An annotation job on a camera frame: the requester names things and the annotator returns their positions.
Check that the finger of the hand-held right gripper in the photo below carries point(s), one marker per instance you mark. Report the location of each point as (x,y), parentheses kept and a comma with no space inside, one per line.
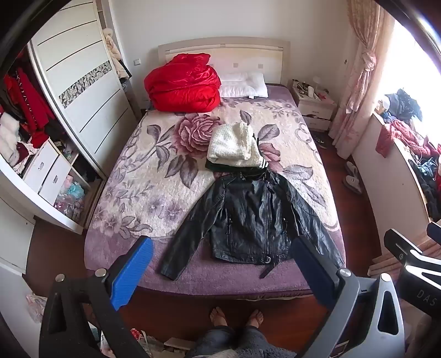
(401,242)
(434,230)

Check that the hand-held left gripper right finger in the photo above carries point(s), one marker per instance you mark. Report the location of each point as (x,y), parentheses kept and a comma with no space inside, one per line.
(310,266)

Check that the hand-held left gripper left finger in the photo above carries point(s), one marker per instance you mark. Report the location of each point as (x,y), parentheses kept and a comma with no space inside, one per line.
(136,272)

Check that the black leather jacket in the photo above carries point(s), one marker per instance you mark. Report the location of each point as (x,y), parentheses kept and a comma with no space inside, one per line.
(251,220)

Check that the pile of pastel clothes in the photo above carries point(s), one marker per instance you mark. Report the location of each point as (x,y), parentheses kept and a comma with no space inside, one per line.
(70,196)

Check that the dark blue clothes pile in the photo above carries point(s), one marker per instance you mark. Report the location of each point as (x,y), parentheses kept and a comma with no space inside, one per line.
(405,103)

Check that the bed with beige headboard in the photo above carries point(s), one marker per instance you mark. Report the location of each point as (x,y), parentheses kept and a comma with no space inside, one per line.
(193,278)

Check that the person's right foot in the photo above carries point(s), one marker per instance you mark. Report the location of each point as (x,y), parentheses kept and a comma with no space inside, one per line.
(255,318)

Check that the person's foot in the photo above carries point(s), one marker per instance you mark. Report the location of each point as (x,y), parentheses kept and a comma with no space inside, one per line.
(218,318)
(255,318)

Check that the person's right leg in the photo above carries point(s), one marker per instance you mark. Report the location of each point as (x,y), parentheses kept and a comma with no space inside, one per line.
(253,335)

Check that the person's leg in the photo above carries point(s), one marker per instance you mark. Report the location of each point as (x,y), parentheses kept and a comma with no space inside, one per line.
(253,335)
(213,344)

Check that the person's left foot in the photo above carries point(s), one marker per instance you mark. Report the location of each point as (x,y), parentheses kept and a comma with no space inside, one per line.
(218,318)

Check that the pink cloth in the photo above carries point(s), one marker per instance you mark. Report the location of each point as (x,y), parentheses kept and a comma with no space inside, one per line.
(36,306)

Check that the person's left leg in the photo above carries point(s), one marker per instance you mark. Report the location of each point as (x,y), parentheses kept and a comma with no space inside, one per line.
(213,344)

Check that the white wardrobe drawer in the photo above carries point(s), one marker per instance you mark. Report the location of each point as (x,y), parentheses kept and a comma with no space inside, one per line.
(55,182)
(39,165)

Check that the white wardrobe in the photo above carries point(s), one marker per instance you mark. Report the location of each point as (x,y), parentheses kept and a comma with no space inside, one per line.
(44,192)

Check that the dark green striped garment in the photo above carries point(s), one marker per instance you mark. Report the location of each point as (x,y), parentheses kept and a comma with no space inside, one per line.
(213,167)

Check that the white fluffy folded sweater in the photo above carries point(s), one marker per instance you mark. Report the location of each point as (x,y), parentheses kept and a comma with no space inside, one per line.
(232,144)

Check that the white nightstand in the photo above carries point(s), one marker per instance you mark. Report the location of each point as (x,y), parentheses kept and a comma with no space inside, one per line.
(317,108)

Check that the pink patterned curtain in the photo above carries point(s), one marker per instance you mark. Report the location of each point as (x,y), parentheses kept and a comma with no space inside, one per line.
(361,86)

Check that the white bottle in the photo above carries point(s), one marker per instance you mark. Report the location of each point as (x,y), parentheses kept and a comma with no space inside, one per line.
(311,92)

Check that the white fluffy garment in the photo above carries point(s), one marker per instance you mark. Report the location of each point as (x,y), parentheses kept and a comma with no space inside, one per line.
(8,136)

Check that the white sliding wardrobe door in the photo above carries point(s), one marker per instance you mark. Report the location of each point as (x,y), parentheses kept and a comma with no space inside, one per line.
(86,86)

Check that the white pillow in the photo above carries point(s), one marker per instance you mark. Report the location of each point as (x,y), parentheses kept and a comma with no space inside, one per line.
(241,86)

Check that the red quilt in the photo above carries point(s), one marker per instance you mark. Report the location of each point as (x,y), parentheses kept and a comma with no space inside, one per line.
(184,84)

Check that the red hanging coats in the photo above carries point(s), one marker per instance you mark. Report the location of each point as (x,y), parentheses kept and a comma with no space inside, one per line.
(29,99)

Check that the cream hanging garment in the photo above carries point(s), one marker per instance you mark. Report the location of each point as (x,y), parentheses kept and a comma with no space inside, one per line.
(115,51)

